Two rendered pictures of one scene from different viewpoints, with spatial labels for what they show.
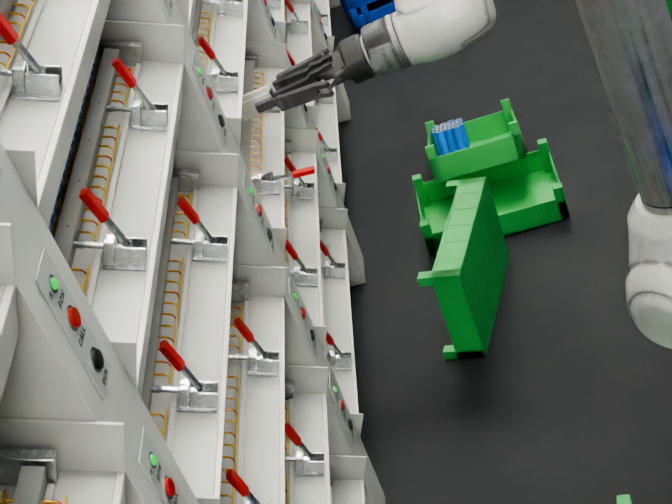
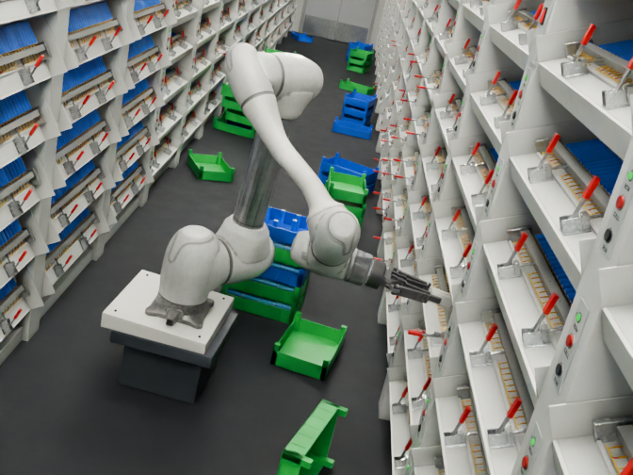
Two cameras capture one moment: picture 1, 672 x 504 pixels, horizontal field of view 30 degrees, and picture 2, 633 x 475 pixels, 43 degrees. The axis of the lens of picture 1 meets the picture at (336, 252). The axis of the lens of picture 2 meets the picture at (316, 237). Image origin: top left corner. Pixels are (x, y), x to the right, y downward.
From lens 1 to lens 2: 379 cm
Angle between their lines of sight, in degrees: 124
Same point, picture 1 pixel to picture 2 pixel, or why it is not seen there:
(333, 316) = (402, 436)
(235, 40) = (450, 260)
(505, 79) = not seen: outside the picture
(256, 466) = (421, 226)
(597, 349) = (246, 430)
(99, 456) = not seen: hidden behind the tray
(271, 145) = (432, 320)
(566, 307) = (249, 460)
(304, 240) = (416, 377)
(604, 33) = not seen: hidden behind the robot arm
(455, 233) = (316, 422)
